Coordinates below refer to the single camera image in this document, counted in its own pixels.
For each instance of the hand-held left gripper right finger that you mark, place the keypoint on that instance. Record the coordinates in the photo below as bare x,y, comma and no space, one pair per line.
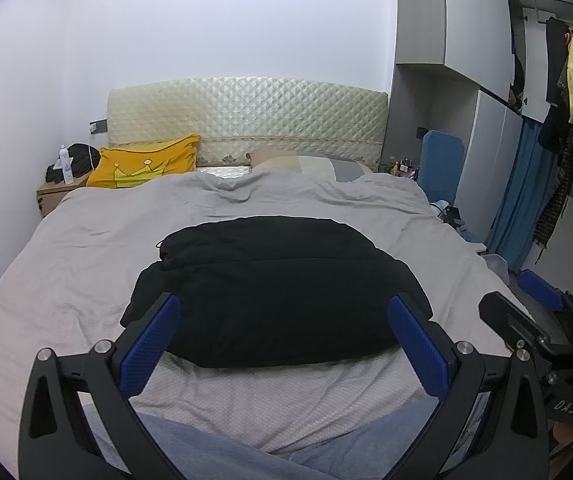
419,347

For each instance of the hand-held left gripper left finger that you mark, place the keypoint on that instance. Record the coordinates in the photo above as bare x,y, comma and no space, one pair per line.
149,347

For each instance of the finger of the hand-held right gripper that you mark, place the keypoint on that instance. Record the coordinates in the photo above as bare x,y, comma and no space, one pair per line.
513,317
541,290

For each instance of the black puffer jacket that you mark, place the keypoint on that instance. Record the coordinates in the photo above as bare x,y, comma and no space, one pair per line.
276,300

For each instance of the blue curtain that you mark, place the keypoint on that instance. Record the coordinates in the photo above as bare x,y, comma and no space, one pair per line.
516,195

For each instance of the brown patterned hanging garment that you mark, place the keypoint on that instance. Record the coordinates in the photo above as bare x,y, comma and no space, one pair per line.
558,190

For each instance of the bed with grey duvet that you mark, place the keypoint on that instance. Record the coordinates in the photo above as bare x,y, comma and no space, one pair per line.
91,260

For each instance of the black electronic device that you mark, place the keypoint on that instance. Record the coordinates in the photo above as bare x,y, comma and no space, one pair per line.
454,215

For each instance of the light blue cloth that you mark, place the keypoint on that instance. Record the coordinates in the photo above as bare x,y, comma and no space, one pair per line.
439,205

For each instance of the blue padded chair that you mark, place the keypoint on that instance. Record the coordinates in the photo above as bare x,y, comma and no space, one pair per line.
441,165

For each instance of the wooden nightstand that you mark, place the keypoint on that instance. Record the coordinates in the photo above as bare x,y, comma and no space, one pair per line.
51,197

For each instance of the row of small cosmetic bottles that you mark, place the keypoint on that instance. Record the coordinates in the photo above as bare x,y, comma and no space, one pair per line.
401,167

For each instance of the yellow crown print pillow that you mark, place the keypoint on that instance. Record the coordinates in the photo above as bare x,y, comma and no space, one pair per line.
156,160

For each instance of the white plastic bottle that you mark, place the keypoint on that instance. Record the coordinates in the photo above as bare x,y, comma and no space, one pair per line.
65,170

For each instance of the black bag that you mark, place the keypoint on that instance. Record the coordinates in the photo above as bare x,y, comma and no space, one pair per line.
84,157

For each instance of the black hanging garment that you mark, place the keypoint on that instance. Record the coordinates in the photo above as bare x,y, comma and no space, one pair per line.
556,85

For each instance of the grey patchwork pillow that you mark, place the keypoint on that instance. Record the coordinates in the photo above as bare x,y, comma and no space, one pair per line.
306,165

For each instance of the cream quilted headboard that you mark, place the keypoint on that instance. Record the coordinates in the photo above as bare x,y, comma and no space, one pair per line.
266,110

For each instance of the grey white wardrobe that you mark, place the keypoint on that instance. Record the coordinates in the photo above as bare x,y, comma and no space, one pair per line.
476,20

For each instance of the dark wall switch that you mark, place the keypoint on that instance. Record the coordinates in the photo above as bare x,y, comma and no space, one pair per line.
421,132

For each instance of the dark wall socket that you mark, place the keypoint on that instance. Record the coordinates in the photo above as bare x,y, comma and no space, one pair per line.
99,126

